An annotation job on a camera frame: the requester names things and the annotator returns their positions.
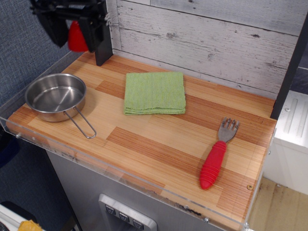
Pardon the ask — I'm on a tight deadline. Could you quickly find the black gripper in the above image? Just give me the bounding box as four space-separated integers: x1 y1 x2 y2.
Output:
30 0 107 52

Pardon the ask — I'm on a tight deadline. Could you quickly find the yellow and black object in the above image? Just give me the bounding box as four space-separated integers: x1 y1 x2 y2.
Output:
18 220 43 231

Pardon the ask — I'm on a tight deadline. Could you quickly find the dark grey post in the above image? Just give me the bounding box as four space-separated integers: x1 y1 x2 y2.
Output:
270 15 308 120
95 0 113 66

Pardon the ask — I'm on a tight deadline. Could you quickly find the white aluminium rail block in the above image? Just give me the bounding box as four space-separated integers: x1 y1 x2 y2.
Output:
263 91 308 194

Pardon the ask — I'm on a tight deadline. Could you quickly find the dark grey right post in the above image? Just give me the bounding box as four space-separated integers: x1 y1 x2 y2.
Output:
270 15 308 120

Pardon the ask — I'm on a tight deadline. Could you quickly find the clear acrylic edge guard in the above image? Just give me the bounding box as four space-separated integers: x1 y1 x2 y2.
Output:
0 35 277 231

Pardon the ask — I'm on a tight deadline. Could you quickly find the silver button panel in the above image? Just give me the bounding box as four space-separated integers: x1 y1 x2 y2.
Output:
98 193 158 231

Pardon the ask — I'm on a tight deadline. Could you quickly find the fork with red handle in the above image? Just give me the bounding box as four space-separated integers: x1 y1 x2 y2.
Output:
199 117 240 190

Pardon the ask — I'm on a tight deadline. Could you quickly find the steel pan with wire handle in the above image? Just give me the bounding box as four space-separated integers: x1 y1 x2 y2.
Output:
25 73 97 139

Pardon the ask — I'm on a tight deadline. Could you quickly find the folded green cloth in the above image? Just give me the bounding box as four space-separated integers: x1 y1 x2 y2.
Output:
124 72 186 115

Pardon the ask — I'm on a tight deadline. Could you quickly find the red plastic strawberry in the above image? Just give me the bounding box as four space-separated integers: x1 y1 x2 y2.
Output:
68 21 89 52

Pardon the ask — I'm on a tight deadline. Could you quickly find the dark grey left post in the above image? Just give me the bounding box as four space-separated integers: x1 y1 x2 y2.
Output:
95 0 113 66

